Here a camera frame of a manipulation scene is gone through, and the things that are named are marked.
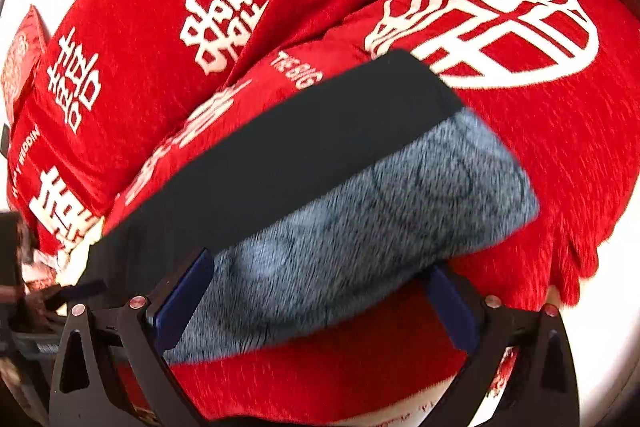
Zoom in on black and grey pants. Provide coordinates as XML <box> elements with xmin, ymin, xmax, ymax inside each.
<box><xmin>84</xmin><ymin>50</ymin><xmax>539</xmax><ymax>363</ymax></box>

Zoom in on red pillow with white characters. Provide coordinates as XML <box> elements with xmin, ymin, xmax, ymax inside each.
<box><xmin>1</xmin><ymin>0</ymin><xmax>371</xmax><ymax>255</ymax></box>

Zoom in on red blanket with white characters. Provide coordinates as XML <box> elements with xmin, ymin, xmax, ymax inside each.
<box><xmin>104</xmin><ymin>0</ymin><xmax>639</xmax><ymax>424</ymax></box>

